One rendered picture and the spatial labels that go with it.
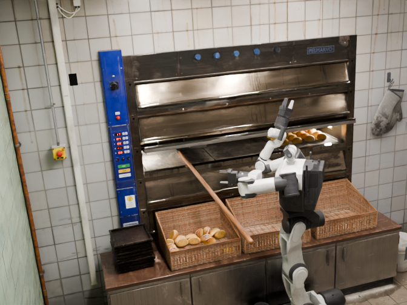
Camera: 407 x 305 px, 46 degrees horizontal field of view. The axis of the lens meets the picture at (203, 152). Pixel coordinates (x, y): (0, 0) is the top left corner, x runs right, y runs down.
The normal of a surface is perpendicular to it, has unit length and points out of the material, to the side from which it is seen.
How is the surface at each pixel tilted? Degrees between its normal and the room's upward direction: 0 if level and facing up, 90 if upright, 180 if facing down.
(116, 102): 90
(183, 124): 71
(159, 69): 90
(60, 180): 90
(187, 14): 90
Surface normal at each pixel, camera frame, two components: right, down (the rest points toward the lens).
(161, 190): 0.25, -0.06
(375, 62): 0.29, 0.28
